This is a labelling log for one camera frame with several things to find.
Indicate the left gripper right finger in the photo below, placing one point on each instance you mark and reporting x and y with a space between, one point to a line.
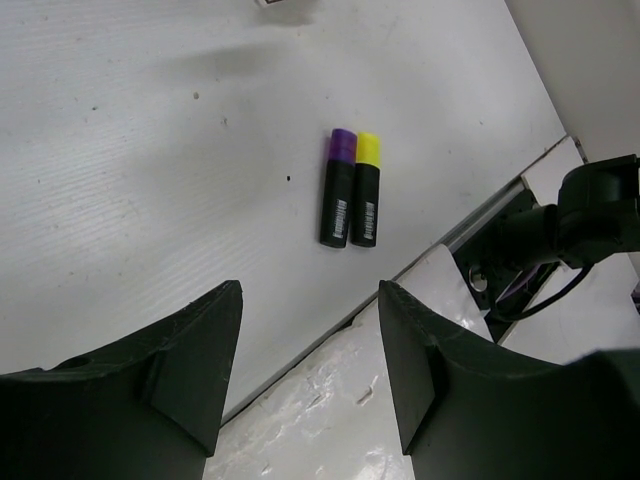
467 408

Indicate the yellow cap highlighter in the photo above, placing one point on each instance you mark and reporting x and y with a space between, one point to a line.
366 191

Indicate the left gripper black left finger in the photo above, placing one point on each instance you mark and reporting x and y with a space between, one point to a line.
147 406

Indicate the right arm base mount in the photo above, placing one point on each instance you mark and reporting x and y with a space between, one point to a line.
502 292

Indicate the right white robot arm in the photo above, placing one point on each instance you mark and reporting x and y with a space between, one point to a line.
596 216

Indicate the purple cap highlighter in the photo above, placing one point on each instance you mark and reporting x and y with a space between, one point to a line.
337 192

